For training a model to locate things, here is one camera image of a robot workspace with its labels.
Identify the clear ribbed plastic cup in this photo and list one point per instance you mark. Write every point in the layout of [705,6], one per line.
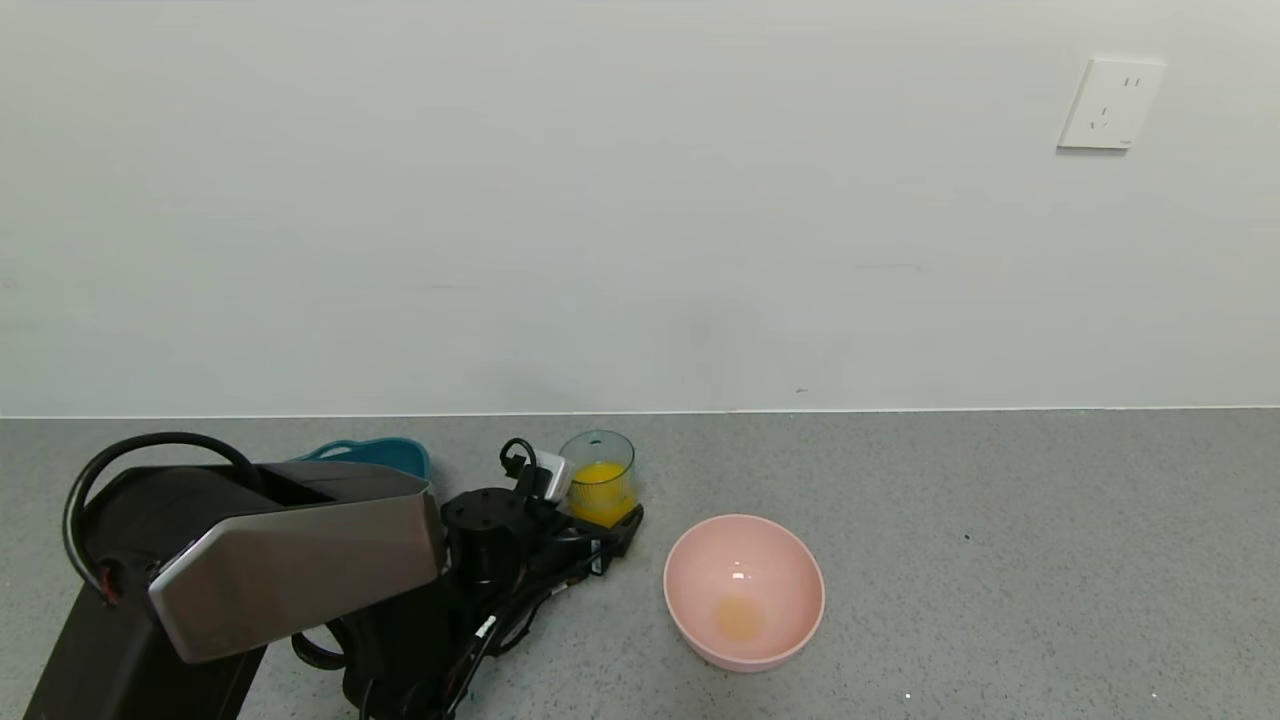
[598,450]

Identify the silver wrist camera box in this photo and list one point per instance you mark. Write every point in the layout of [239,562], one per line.
[553,478]

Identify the pink bowl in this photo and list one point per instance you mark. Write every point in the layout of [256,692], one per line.
[745,560]

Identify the orange juice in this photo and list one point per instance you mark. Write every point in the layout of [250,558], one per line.
[602,495]

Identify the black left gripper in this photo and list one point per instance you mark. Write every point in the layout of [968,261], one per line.
[565,545]

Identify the white wall socket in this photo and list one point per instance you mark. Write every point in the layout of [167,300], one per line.
[1110,103]

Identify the teal plastic basin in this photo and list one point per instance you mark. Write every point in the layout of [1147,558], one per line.
[395,455]

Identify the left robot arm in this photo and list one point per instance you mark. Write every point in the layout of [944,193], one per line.
[290,560]

